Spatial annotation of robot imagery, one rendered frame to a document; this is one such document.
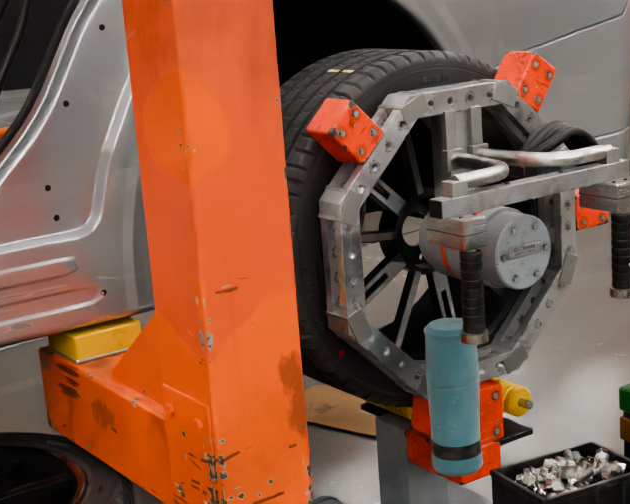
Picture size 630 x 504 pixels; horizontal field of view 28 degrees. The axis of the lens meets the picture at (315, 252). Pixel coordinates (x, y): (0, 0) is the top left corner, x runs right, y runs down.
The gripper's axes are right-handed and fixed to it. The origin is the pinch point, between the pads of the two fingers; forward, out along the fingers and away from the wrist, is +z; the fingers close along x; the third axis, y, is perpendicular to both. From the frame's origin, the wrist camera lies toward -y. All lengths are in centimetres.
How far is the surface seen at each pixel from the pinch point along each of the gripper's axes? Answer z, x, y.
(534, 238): 12.8, 13.7, -6.8
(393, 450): 56, -24, -12
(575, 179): 6.1, 22.3, -1.8
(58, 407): 82, -2, -67
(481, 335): 8.1, 1.3, -26.6
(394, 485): 58, -31, -12
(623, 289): 7.4, 2.1, 6.5
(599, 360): 147, -42, 146
